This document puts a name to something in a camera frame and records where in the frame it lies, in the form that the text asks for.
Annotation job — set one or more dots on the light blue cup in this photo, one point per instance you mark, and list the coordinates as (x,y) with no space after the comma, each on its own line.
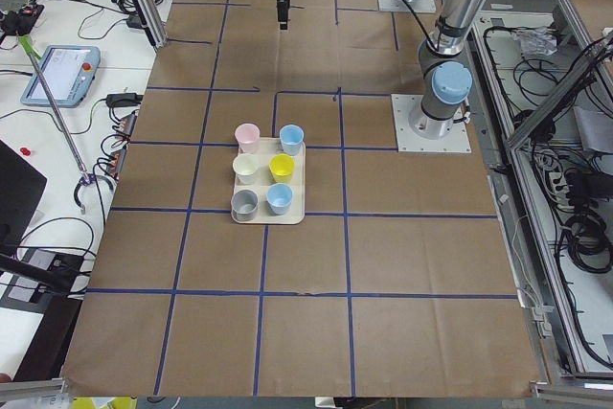
(291,138)
(279,198)

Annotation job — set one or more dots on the pink plastic cup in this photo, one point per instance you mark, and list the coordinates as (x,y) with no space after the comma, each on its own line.
(248,137)

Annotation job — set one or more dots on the yellow plastic cup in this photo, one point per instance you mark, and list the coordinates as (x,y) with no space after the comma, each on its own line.
(281,167)

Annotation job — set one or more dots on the cream white plastic cup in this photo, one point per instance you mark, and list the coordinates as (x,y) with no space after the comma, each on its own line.
(245,167)

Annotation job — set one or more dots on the light blue cup front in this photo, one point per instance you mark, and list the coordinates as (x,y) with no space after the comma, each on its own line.
(279,198)

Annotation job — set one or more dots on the grey plastic cup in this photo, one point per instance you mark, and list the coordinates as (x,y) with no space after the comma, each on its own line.
(244,205)

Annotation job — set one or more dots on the blue teach pendant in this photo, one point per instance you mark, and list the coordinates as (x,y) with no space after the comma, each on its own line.
(69,71)

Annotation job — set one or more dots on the silver reacher grabber stick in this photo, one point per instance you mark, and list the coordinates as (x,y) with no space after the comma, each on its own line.
(38,93)

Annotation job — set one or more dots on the black laptop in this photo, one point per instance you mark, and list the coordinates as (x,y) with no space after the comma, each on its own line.
(22,187)

